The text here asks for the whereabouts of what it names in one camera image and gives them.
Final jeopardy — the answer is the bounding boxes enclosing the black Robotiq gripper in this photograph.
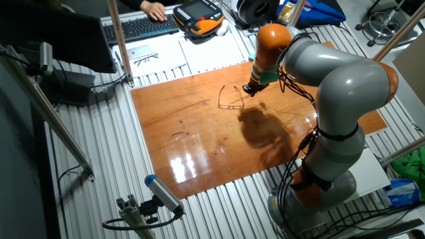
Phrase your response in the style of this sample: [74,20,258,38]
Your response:
[242,79,270,98]

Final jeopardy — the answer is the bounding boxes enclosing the brown framed glasses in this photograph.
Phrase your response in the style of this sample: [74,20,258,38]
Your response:
[218,85,245,110]

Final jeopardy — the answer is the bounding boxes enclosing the dark sleeved forearm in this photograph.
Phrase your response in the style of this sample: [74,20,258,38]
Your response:
[118,0,145,11]

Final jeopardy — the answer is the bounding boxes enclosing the black framed glasses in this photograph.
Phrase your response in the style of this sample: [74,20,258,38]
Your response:
[133,52,159,67]

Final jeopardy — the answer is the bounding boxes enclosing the person's hand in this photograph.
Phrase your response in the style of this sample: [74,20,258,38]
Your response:
[139,0,168,23]

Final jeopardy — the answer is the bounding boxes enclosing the white paper sheet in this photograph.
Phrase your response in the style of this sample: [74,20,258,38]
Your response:
[179,31,246,74]
[112,35,188,79]

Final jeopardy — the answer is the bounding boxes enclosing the white computer mouse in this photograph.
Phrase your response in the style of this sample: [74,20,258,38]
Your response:
[215,19,230,37]

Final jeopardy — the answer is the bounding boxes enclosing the orange-brown wooden board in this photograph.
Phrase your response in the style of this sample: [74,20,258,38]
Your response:
[130,41,388,200]

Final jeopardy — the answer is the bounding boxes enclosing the gold wrapped packet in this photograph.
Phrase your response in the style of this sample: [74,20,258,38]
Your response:
[278,1,296,24]

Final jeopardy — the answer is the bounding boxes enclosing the orange black teach pendant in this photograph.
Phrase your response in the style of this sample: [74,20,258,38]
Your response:
[172,0,225,37]

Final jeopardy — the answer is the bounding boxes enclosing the blue cloth bag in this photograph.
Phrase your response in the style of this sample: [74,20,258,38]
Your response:
[277,0,347,30]

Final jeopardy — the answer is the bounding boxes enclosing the silver smartphone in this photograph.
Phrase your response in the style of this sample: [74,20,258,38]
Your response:
[126,44,153,60]

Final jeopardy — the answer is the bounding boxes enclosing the black keyboard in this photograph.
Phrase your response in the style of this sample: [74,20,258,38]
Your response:
[102,13,180,46]

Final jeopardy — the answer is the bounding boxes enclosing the metal stool base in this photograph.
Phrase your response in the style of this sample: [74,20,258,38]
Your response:
[354,0,419,48]

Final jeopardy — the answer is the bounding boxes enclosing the white flat plate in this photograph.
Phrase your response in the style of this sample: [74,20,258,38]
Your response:
[345,147,391,203]

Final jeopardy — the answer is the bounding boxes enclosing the cardboard sheet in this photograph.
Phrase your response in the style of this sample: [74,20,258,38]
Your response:
[392,31,425,107]

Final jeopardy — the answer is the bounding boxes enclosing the short aluminium profile stand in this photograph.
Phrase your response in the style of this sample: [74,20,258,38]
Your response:
[116,194,157,239]

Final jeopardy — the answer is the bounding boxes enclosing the green cloth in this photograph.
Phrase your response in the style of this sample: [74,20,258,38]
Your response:
[391,149,425,202]

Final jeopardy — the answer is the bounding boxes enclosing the blue tissue pack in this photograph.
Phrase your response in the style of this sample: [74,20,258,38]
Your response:
[383,178,421,207]

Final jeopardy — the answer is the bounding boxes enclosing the black box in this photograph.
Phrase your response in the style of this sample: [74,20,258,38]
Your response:
[39,68,96,107]

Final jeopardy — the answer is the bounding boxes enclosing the black monitor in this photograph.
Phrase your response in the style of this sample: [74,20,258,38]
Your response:
[0,0,118,74]

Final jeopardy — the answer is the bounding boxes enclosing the slim aluminium frame post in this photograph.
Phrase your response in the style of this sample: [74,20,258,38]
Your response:
[288,0,307,27]

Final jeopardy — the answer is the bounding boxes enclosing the grey camera with blue end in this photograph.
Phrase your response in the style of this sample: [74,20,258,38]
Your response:
[144,174,185,215]

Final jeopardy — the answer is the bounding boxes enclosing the upright aluminium frame post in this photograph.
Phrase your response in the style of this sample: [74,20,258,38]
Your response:
[106,0,135,88]

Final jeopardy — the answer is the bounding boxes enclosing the slanted aluminium frame post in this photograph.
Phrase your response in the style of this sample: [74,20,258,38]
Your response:
[372,1,425,63]

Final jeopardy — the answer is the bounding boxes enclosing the low aluminium frame beam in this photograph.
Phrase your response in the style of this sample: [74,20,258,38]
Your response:
[379,135,425,167]

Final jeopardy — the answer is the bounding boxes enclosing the black camera cable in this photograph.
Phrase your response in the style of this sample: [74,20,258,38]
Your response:
[102,212,183,231]

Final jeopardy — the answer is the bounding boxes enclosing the long aluminium frame beam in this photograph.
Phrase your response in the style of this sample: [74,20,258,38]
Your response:
[0,44,96,182]

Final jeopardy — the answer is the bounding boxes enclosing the grey camera on frame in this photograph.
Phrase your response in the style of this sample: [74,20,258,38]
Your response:
[39,41,54,76]

